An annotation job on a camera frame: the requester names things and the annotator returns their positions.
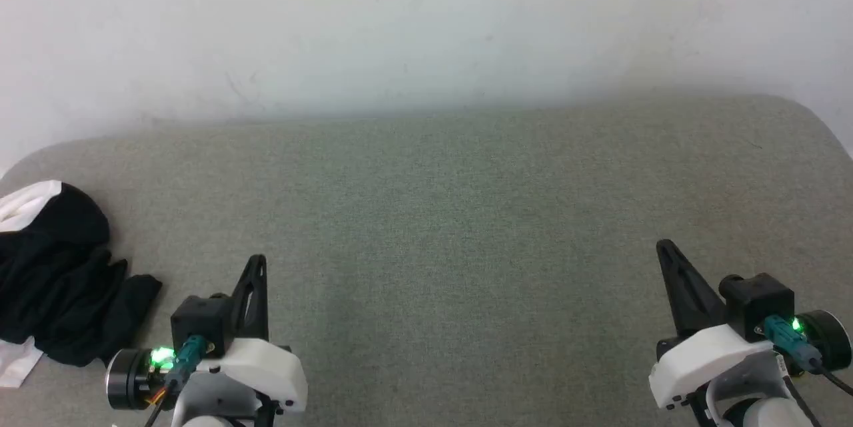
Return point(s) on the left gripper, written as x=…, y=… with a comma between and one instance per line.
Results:
x=266, y=367

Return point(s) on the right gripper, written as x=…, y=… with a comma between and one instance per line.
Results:
x=706, y=357

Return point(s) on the black and white shirt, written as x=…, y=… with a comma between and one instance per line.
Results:
x=60, y=267

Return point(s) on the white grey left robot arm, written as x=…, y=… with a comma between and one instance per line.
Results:
x=213, y=404

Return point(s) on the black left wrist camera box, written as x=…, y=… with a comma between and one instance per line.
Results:
x=200, y=317

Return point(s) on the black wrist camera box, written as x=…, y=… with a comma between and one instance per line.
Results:
x=200, y=317
x=756, y=300

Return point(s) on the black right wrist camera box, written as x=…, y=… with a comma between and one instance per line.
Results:
x=756, y=300

